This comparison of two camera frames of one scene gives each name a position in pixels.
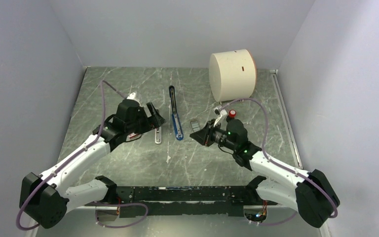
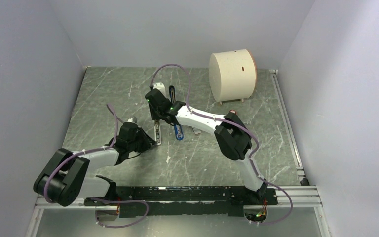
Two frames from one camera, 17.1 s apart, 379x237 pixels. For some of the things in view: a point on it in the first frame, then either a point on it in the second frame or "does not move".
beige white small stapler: x=158 y=135 does not move
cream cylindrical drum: x=232 y=75 does not move
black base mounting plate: x=195 y=200 does not move
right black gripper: x=204 y=136 -> x=153 y=116
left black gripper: x=156 y=120 -> x=147 y=141
